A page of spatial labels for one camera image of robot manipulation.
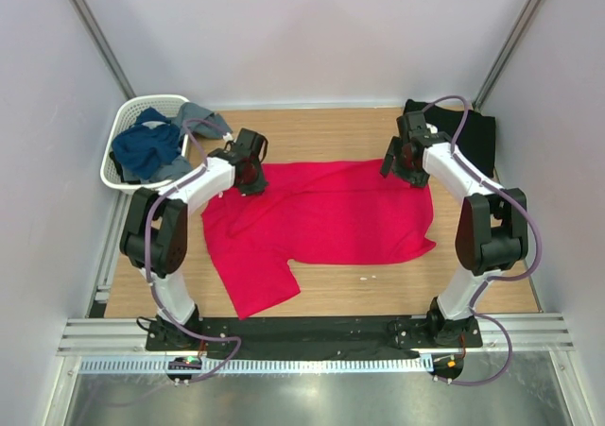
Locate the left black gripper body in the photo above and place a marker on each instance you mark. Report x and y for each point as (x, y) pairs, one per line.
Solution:
(257, 181)

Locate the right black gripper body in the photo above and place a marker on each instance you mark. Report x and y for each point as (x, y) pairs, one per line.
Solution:
(407, 170)

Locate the red t shirt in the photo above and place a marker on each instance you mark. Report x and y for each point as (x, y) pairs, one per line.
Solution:
(342, 212)

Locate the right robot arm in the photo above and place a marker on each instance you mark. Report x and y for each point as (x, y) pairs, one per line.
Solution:
(492, 231)

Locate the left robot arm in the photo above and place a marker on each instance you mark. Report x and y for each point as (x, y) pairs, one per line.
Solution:
(155, 234)

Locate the grey blue t shirt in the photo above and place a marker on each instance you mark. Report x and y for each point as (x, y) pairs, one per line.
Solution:
(191, 120)

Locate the folded black t shirt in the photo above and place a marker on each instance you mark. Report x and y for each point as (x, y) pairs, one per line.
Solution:
(477, 140)

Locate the dark blue t shirt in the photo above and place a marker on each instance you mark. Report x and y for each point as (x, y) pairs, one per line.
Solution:
(135, 149)

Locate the white plastic laundry basket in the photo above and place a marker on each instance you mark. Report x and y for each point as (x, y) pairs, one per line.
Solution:
(166, 104)

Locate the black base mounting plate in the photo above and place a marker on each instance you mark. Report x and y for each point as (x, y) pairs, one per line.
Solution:
(320, 338)

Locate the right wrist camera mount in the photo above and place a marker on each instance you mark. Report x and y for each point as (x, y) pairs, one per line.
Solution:
(430, 127)

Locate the slotted white cable duct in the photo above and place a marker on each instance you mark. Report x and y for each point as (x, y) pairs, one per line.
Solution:
(178, 365)

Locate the left aluminium corner post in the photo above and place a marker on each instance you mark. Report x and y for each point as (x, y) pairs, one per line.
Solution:
(96, 34)

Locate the aluminium corner post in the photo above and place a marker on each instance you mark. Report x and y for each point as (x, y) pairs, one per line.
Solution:
(96, 34)
(521, 25)

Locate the right aluminium corner post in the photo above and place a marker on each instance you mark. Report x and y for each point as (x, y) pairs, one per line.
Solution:
(521, 25)

